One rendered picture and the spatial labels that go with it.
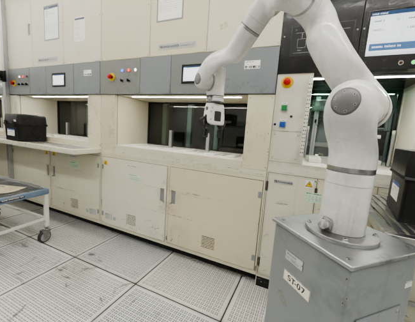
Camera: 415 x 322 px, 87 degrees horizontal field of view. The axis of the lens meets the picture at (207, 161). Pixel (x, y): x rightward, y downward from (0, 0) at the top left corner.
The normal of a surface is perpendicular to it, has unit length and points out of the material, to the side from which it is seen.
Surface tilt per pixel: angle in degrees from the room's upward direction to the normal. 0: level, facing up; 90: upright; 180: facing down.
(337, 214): 90
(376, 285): 90
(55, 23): 90
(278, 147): 90
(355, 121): 122
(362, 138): 127
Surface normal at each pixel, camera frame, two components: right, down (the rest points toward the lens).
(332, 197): -0.87, 0.01
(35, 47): -0.41, 0.10
